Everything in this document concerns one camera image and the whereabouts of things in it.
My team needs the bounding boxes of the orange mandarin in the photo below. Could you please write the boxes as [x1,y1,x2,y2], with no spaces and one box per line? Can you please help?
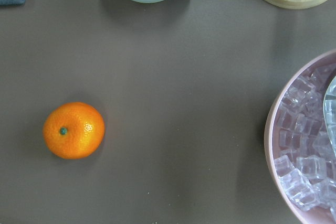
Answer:
[43,102,105,159]

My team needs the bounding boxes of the pink ice bucket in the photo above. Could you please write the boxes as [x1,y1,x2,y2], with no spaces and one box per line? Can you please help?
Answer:
[264,49,335,223]

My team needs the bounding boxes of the metal ice scoop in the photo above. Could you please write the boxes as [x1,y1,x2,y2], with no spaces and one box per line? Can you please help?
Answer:
[322,77,335,153]

